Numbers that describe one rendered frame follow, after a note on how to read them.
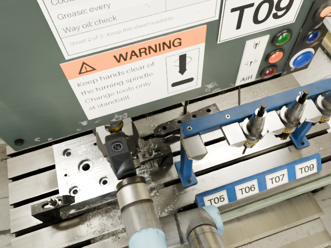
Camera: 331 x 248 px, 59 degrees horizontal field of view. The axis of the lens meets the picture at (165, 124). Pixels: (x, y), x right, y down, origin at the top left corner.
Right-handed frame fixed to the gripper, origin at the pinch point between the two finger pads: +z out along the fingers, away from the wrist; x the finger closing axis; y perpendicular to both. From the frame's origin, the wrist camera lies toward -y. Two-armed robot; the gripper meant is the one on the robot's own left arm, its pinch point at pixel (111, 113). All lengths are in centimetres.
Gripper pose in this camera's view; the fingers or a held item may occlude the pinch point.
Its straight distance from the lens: 77.5
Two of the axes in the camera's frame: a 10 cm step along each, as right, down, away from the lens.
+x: 9.5, -2.9, 1.2
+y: 0.4, 5.0, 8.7
